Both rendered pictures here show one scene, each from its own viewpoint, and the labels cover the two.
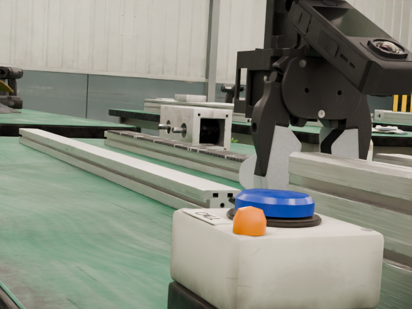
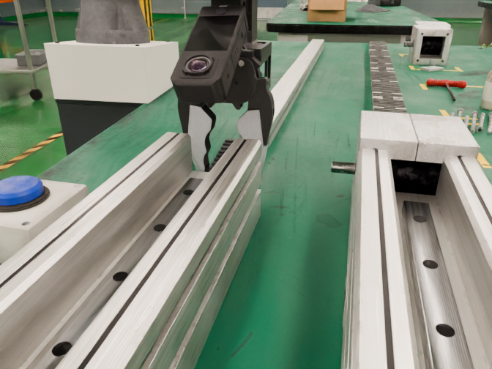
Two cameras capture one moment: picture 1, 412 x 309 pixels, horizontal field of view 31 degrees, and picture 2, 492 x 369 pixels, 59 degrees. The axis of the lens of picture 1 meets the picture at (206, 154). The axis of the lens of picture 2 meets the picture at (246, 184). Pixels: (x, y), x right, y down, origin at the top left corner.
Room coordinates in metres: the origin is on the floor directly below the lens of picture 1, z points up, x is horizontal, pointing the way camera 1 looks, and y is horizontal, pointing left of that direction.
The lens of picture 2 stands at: (0.24, -0.38, 1.01)
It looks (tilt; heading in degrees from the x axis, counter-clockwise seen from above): 26 degrees down; 39
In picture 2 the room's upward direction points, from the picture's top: straight up
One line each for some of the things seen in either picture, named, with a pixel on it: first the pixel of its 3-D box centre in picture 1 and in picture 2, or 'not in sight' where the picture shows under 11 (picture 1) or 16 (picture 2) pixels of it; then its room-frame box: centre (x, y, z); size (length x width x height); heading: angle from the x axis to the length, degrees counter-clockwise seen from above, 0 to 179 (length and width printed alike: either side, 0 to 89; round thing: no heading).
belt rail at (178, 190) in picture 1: (88, 157); (299, 71); (1.15, 0.18, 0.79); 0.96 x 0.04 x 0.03; 25
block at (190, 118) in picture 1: (196, 130); (425, 45); (1.55, 0.02, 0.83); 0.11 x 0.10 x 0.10; 117
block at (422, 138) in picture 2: not in sight; (393, 170); (0.65, -0.25, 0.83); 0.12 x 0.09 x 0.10; 115
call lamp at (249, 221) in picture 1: (249, 219); not in sight; (0.33, -0.02, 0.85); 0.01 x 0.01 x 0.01
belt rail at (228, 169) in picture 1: (198, 159); not in sight; (1.23, 0.01, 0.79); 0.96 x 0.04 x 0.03; 25
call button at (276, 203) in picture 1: (274, 211); (17, 194); (0.37, -0.04, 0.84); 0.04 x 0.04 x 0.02
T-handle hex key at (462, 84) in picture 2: not in sight; (449, 91); (1.20, -0.15, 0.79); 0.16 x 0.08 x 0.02; 22
